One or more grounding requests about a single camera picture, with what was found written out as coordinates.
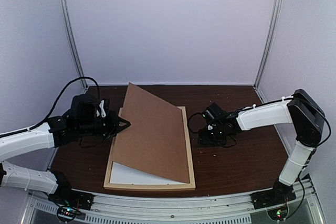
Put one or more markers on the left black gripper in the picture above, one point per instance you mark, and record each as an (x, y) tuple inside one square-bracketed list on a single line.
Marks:
[(114, 120)]

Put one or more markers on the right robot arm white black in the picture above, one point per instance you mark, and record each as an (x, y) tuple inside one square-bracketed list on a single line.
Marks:
[(298, 109)]

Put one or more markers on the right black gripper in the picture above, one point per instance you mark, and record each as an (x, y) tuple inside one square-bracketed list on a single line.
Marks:
[(204, 139)]

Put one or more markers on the cat photo print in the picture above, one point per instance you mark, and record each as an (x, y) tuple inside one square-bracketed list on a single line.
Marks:
[(121, 174)]

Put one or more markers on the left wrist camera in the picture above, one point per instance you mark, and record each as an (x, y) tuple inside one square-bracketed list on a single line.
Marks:
[(102, 108)]

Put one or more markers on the brown backing board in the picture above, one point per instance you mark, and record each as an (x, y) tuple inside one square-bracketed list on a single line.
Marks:
[(155, 141)]

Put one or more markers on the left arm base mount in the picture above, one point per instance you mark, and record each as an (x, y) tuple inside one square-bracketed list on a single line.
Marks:
[(76, 199)]

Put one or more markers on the aluminium front rail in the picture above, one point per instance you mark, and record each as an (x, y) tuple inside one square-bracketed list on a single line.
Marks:
[(234, 208)]

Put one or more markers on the light wooden picture frame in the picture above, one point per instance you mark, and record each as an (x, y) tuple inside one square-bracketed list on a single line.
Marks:
[(172, 186)]

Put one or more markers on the left aluminium corner post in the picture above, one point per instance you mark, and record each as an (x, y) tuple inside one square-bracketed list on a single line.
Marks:
[(71, 38)]

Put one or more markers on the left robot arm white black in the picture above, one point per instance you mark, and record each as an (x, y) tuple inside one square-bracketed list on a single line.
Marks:
[(87, 116)]

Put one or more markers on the aluminium corner post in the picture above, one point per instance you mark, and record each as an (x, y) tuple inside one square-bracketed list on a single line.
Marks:
[(71, 38), (276, 10)]

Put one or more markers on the right aluminium corner post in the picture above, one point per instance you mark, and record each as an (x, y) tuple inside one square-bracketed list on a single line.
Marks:
[(276, 10)]

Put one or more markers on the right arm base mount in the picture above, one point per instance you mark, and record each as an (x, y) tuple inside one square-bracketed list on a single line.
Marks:
[(269, 198)]

